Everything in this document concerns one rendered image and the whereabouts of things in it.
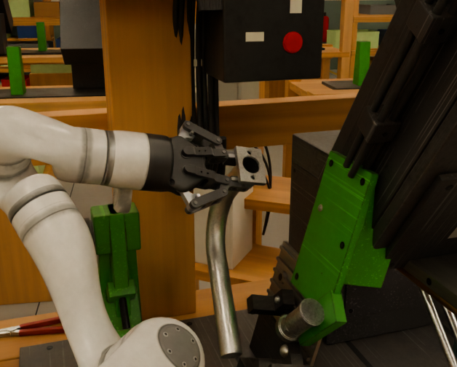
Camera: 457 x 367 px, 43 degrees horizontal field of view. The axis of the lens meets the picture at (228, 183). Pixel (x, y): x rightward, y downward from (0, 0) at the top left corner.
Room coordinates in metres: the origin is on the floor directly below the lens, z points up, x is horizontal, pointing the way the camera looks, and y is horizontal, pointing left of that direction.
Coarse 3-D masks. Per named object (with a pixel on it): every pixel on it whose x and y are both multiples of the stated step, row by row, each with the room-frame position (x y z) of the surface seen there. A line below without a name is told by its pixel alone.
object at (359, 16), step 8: (360, 8) 8.39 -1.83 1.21; (368, 8) 8.10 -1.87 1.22; (376, 8) 8.06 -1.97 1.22; (384, 8) 8.07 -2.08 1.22; (392, 8) 8.09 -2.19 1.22; (360, 16) 7.97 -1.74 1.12; (368, 16) 7.99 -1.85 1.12; (376, 16) 8.01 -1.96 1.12; (384, 16) 8.02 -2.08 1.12; (392, 16) 8.04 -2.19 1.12; (352, 24) 7.95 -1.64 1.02; (328, 32) 8.29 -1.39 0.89; (336, 32) 7.97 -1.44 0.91; (352, 32) 7.95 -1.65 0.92; (360, 32) 8.01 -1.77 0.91; (368, 32) 8.02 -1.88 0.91; (376, 32) 8.04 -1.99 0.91; (384, 32) 8.27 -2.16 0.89; (328, 40) 8.27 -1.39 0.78; (336, 40) 7.97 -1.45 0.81; (352, 40) 7.95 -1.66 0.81; (360, 40) 8.01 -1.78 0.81; (368, 40) 8.03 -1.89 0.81; (376, 40) 8.04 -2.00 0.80; (352, 48) 7.95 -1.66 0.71; (376, 48) 8.02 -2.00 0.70; (352, 56) 7.95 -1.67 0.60; (352, 64) 7.95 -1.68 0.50; (352, 72) 7.96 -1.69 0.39
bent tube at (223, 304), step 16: (240, 160) 0.76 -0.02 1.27; (256, 160) 0.78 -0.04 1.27; (240, 176) 0.74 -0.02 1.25; (256, 176) 0.75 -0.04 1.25; (224, 208) 0.81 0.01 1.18; (208, 224) 0.81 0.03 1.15; (224, 224) 0.82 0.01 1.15; (208, 240) 0.80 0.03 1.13; (224, 240) 0.81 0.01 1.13; (208, 256) 0.79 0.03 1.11; (224, 256) 0.79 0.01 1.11; (224, 272) 0.77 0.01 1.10; (224, 288) 0.75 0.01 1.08; (224, 304) 0.73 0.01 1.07; (224, 320) 0.71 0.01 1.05; (224, 336) 0.69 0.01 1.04; (224, 352) 0.68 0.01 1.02; (240, 352) 0.68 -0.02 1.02
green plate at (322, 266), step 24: (336, 168) 0.77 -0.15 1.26; (360, 168) 0.72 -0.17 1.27; (336, 192) 0.75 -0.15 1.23; (360, 192) 0.70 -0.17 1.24; (312, 216) 0.79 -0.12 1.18; (336, 216) 0.73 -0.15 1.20; (360, 216) 0.69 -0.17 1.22; (312, 240) 0.77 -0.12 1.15; (336, 240) 0.71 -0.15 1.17; (360, 240) 0.71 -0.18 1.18; (312, 264) 0.75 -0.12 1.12; (336, 264) 0.70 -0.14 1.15; (360, 264) 0.71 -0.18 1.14; (384, 264) 0.72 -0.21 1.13; (312, 288) 0.73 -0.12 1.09; (336, 288) 0.68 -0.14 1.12
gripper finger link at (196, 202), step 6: (210, 192) 0.72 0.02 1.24; (216, 192) 0.72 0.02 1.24; (222, 192) 0.73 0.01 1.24; (198, 198) 0.71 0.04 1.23; (204, 198) 0.71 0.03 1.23; (210, 198) 0.71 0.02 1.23; (216, 198) 0.72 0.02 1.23; (192, 204) 0.70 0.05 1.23; (198, 204) 0.70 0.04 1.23; (204, 204) 0.71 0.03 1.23; (210, 204) 0.72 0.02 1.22; (186, 210) 0.71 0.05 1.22; (198, 210) 0.72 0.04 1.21
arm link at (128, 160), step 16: (112, 144) 0.69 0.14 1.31; (128, 144) 0.69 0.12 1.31; (144, 144) 0.70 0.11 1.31; (112, 160) 0.68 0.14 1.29; (128, 160) 0.68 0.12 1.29; (144, 160) 0.69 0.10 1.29; (112, 176) 0.68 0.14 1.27; (128, 176) 0.68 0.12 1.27; (144, 176) 0.69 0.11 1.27; (128, 192) 0.73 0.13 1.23; (128, 208) 0.73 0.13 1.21
